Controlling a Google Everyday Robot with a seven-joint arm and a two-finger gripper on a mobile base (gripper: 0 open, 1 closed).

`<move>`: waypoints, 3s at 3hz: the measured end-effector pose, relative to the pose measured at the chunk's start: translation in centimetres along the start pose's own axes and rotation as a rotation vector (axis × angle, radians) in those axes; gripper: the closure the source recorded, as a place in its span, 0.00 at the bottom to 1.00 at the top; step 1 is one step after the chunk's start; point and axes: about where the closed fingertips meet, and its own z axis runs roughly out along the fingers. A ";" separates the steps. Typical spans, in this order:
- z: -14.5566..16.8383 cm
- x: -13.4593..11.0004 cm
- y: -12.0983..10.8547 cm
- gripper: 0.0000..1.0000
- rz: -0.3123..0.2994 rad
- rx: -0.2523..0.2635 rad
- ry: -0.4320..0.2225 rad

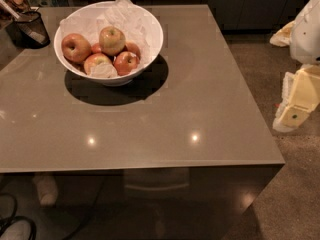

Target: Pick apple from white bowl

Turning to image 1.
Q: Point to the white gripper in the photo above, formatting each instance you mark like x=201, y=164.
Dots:
x=305, y=37

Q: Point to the red-yellow apple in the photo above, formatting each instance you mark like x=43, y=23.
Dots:
x=111, y=40

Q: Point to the back right red apple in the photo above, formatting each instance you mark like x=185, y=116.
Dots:
x=133, y=48

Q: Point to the front right red apple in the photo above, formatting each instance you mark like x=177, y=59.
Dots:
x=125, y=62

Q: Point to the small middle red apple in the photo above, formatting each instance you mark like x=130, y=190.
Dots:
x=96, y=48

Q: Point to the front left red apple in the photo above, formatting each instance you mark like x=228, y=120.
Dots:
x=94, y=60

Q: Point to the white ceramic bowl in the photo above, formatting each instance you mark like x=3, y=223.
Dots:
x=133, y=74

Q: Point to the white crumpled paper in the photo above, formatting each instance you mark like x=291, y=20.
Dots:
x=133, y=20

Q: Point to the black mesh pen holder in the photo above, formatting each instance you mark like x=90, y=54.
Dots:
x=27, y=30

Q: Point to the white shoe under table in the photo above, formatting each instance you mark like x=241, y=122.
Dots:
x=47, y=189

